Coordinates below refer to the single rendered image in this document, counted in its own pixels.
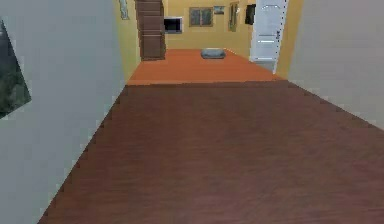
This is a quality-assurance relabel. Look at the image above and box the white room door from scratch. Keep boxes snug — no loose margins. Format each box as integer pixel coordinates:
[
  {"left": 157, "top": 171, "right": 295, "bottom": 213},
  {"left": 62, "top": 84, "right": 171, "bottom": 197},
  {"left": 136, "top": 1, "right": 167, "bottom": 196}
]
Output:
[{"left": 249, "top": 0, "right": 290, "bottom": 74}]

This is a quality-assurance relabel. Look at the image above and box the brown wooden door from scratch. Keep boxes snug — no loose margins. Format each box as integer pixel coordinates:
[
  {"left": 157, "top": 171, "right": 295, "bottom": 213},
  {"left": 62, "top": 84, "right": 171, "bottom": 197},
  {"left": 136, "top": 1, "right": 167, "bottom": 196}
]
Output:
[{"left": 134, "top": 0, "right": 167, "bottom": 62}]

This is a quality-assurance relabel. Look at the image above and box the green framed wall picture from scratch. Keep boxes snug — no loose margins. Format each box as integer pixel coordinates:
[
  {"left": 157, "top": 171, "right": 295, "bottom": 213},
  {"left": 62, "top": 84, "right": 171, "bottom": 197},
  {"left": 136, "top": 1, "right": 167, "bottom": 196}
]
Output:
[{"left": 228, "top": 1, "right": 240, "bottom": 33}]

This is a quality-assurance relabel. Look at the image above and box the grey floor cushion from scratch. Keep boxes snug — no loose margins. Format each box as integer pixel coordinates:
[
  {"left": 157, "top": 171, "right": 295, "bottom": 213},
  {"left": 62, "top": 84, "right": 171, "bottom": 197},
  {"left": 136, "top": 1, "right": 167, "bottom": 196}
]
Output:
[{"left": 200, "top": 47, "right": 227, "bottom": 60}]

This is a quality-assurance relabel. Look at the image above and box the brown framed window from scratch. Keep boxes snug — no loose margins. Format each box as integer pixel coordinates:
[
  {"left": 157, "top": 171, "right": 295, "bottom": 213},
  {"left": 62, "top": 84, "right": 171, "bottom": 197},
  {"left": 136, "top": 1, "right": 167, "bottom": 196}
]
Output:
[{"left": 188, "top": 6, "right": 214, "bottom": 28}]

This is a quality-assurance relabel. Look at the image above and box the black television set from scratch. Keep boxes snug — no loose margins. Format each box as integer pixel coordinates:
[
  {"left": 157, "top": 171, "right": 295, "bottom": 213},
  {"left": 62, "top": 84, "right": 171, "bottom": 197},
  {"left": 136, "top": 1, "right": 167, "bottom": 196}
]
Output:
[{"left": 163, "top": 16, "right": 184, "bottom": 34}]

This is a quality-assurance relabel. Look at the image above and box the dark green framed picture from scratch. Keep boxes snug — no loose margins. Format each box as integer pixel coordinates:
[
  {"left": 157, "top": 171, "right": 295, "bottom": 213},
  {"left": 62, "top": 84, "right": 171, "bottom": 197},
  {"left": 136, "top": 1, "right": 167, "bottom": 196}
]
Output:
[{"left": 0, "top": 20, "right": 32, "bottom": 120}]

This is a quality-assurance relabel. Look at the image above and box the black wall picture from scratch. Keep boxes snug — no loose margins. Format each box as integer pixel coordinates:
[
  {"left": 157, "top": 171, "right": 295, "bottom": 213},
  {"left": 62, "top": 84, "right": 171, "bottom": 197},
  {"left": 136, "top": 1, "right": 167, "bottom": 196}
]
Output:
[{"left": 244, "top": 3, "right": 257, "bottom": 26}]

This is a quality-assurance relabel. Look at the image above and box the pale green framed picture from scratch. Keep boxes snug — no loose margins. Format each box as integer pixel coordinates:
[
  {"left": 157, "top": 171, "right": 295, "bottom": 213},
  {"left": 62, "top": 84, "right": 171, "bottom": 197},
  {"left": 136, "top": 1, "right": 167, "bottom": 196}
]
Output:
[{"left": 118, "top": 0, "right": 130, "bottom": 21}]

